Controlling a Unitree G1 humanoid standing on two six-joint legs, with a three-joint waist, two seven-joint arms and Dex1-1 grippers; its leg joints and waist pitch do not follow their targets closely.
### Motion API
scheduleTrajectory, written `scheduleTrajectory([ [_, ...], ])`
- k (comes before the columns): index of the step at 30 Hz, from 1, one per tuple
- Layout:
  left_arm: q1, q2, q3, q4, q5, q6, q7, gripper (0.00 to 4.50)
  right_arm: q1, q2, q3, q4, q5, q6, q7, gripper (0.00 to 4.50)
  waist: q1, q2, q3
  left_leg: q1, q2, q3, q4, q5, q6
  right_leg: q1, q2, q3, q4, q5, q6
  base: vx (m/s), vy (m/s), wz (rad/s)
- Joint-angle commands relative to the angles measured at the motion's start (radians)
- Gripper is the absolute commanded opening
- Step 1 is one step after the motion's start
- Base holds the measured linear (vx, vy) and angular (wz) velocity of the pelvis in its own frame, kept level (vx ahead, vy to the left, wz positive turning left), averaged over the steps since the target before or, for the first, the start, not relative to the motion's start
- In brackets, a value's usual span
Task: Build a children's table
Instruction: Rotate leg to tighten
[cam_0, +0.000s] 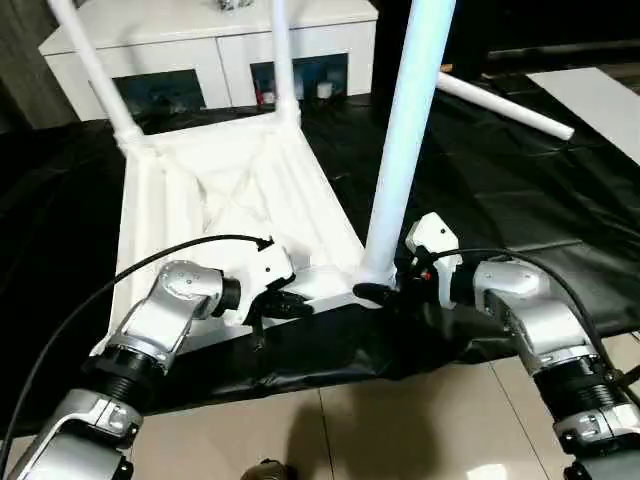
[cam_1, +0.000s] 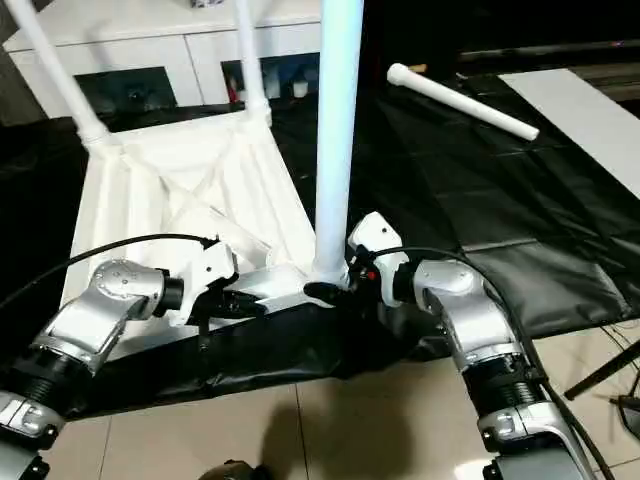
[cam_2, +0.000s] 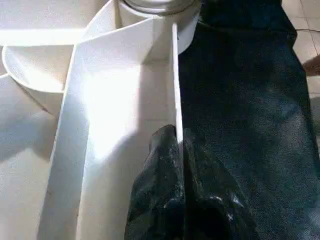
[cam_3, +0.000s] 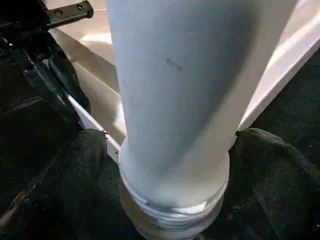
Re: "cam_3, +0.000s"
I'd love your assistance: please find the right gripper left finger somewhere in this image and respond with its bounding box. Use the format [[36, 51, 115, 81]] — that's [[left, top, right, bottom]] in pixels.
[[0, 128, 111, 240]]

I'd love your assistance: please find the black work mat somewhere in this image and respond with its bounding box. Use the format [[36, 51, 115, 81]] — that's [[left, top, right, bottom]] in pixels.
[[0, 56, 320, 240]]

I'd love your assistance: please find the white plastic table leg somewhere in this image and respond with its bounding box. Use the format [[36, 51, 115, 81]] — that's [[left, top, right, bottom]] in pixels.
[[104, 0, 300, 240]]

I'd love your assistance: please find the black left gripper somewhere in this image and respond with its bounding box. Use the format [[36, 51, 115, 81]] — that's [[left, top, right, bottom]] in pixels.
[[0, 0, 95, 114]]

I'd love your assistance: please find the white plastic table top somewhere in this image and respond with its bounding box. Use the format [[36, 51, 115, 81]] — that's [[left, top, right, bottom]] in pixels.
[[48, 0, 320, 240]]

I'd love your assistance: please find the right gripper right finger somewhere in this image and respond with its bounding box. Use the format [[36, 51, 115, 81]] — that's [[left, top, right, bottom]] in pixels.
[[223, 127, 320, 240]]

